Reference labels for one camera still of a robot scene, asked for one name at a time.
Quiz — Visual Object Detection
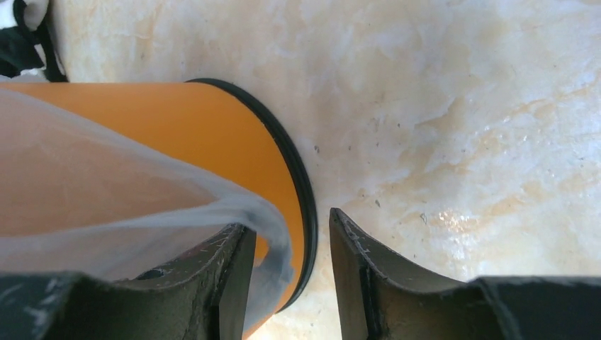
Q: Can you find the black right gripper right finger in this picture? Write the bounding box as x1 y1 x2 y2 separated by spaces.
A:
330 208 600 339

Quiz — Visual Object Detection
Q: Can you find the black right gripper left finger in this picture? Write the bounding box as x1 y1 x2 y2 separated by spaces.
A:
1 225 256 339

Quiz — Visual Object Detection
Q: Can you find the black white striped cloth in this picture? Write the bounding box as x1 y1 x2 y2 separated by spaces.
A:
1 0 68 82

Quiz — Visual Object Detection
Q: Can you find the translucent blue plastic bag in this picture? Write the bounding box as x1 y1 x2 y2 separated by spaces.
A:
0 70 297 334

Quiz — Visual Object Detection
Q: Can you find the orange trash bin gold rim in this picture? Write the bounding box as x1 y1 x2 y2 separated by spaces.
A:
0 77 319 339

